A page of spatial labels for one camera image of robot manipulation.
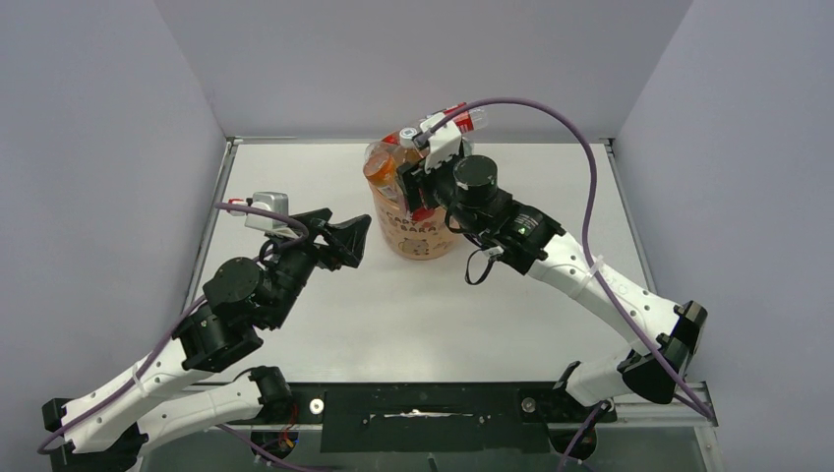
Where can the orange cartoon plastic bin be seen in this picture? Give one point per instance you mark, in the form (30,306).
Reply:
(423,239)

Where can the orange drink bottle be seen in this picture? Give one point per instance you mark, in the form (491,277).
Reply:
(381,161)

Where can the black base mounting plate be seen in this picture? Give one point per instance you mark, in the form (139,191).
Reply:
(432,417)

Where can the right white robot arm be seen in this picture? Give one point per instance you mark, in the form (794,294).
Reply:
(661,335)

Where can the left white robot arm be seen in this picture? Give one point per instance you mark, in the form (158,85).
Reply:
(149,404)

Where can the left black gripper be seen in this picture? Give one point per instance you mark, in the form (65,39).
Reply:
(348,237)

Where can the red gold drink bottle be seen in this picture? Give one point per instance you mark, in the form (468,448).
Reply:
(406,151)

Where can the red cap clear bottle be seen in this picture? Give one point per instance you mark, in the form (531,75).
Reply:
(471,120)

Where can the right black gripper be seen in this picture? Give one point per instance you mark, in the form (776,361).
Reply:
(410,174)

